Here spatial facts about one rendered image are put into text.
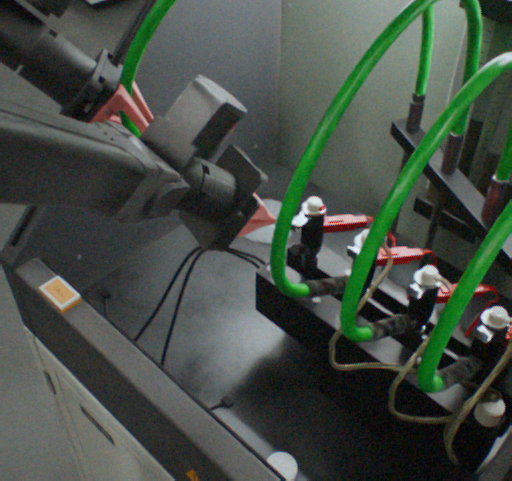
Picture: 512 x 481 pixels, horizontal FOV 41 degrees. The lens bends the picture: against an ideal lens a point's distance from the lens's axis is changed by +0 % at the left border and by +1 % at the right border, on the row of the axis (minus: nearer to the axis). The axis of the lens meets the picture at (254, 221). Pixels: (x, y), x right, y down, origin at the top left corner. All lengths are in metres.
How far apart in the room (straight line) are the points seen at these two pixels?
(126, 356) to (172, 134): 0.33
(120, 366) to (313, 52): 0.57
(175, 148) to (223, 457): 0.34
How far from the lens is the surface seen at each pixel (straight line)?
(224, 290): 1.06
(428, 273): 0.74
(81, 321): 0.89
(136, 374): 0.83
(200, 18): 1.00
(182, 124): 0.61
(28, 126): 0.39
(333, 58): 1.08
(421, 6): 0.62
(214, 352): 0.99
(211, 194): 0.67
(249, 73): 1.12
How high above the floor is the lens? 1.63
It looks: 44 degrees down
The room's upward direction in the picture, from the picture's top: straight up
